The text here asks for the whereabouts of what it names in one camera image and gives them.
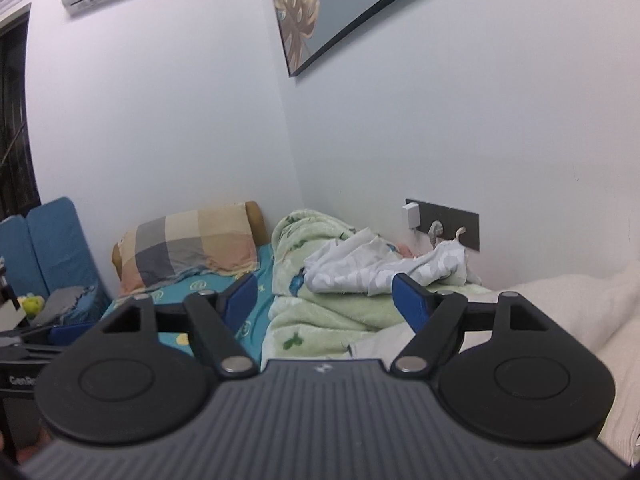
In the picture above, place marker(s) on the plaid pillow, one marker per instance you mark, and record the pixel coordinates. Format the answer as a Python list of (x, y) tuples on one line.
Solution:
[(190, 245)]

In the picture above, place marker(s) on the yellow green plush toy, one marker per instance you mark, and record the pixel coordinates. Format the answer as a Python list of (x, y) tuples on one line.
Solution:
[(32, 305)]

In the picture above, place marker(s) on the pink cloth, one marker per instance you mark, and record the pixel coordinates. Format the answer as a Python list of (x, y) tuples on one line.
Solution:
[(404, 250)]

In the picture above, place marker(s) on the wall poster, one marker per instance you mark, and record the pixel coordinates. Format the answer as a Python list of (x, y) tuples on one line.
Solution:
[(320, 5)]

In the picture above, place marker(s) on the blue cushion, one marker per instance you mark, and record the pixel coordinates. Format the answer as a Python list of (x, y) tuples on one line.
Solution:
[(20, 255), (60, 245)]

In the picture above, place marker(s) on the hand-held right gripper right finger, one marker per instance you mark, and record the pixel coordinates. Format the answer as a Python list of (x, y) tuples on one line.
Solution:
[(410, 302)]

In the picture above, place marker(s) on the white charger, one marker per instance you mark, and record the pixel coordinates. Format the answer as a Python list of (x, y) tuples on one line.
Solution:
[(411, 216)]

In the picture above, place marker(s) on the grey wall socket panel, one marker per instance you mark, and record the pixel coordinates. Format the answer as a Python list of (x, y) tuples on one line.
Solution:
[(450, 215)]

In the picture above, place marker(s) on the brown pillow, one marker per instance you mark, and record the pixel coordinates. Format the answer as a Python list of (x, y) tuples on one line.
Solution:
[(256, 220)]

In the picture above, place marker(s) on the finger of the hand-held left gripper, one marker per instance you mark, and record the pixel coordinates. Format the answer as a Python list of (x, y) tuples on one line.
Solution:
[(45, 336)]

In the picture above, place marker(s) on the light green printed blanket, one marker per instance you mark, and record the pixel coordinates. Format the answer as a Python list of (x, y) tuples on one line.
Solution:
[(320, 310)]

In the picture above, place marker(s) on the teal printed bed sheet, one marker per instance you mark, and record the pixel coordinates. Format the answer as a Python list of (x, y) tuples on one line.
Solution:
[(175, 287)]

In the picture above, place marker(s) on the cream fluffy blanket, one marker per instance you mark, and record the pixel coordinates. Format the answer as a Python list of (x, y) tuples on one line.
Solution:
[(590, 310)]

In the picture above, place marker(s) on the white patterned cloth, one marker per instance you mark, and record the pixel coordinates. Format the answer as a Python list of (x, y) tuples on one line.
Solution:
[(350, 265)]

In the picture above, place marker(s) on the grey cloth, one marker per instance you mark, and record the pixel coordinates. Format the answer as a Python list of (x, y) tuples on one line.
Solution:
[(60, 305)]

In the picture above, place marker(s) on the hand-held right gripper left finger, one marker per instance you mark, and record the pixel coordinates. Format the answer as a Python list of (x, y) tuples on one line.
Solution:
[(240, 302)]

